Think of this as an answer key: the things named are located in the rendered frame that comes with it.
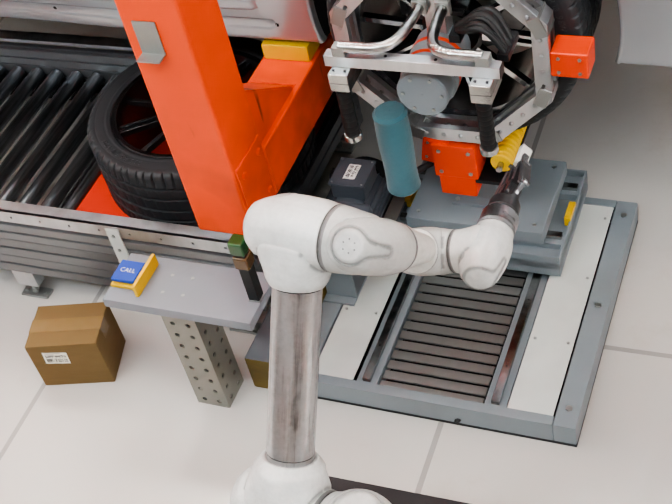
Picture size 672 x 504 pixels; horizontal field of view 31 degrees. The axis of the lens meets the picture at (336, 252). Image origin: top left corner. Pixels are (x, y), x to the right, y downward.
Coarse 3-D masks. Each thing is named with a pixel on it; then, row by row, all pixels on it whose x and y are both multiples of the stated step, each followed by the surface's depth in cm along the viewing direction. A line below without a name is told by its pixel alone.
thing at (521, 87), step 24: (384, 0) 315; (408, 0) 294; (456, 0) 288; (360, 24) 302; (384, 24) 315; (408, 48) 305; (480, 48) 297; (384, 72) 311; (504, 72) 316; (528, 72) 306; (456, 96) 315; (504, 96) 307
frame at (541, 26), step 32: (352, 0) 286; (512, 0) 270; (352, 32) 299; (544, 32) 273; (544, 64) 280; (384, 96) 307; (544, 96) 286; (416, 128) 309; (448, 128) 306; (512, 128) 298
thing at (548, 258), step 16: (576, 176) 353; (416, 192) 359; (576, 192) 346; (560, 208) 345; (576, 208) 343; (560, 224) 341; (576, 224) 346; (560, 240) 334; (512, 256) 335; (528, 256) 333; (544, 256) 330; (560, 256) 330; (544, 272) 335; (560, 272) 333
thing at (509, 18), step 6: (480, 0) 299; (486, 0) 298; (492, 0) 299; (504, 12) 305; (456, 18) 306; (504, 18) 306; (510, 18) 305; (516, 18) 305; (510, 24) 307; (516, 24) 306; (522, 24) 306; (486, 42) 314
